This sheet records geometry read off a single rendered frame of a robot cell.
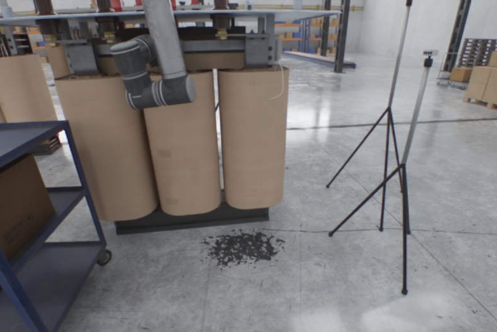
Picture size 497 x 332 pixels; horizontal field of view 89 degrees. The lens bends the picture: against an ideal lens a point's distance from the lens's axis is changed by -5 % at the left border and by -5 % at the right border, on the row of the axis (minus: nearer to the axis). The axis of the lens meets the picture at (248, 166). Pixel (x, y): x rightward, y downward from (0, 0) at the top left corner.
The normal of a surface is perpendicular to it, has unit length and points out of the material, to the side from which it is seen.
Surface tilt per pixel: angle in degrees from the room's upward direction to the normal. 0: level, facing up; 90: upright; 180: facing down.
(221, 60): 90
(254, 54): 90
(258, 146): 90
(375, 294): 0
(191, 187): 90
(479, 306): 0
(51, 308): 0
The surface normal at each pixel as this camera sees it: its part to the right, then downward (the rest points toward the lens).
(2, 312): -0.01, -0.90
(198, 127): 0.47, 0.38
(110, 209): 0.14, 0.43
